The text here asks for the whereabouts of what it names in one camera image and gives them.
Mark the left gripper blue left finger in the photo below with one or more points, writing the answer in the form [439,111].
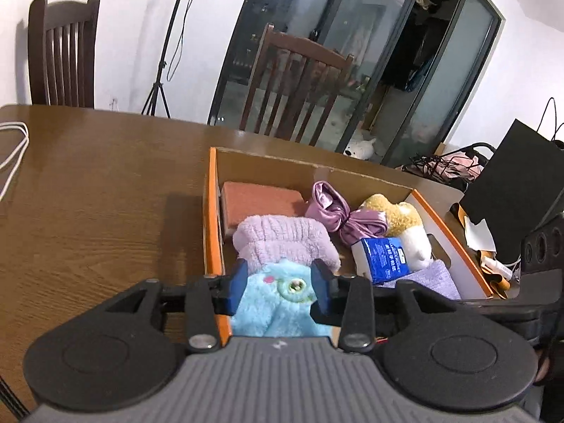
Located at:
[209,304]

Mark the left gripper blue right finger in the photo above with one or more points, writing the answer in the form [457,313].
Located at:
[346,302]

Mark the light blue plush toy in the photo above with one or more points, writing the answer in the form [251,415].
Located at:
[277,303]

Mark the blue tissue pack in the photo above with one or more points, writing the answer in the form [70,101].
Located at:
[380,260]

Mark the lilac fluffy headband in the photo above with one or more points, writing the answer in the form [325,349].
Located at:
[270,239]

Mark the lilac folded towel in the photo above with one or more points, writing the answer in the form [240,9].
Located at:
[435,277]

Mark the orange white paper item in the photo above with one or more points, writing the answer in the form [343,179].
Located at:
[479,239]

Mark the yellow white plush toy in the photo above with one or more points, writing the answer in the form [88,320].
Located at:
[405,223]

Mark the purple satin scrunchie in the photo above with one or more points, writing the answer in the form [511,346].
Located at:
[329,208]

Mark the brown sponge block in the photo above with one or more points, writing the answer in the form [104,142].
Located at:
[240,200]

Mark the black paper bag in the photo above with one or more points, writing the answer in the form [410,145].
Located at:
[520,188]

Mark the red orange cardboard box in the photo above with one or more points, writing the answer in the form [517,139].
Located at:
[229,166]

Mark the white plush on floor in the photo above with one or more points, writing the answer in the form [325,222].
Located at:
[360,148]

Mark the pink black bag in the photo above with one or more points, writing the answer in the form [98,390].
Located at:
[457,169]

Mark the right dark wooden chair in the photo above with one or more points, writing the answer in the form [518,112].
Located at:
[300,75]

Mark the dark wooden chair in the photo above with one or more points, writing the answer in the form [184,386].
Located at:
[61,41]
[300,75]

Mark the dark framed sliding glass door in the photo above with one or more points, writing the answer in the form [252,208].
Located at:
[383,80]

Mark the left dark wooden chair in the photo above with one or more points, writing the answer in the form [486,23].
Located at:
[61,41]

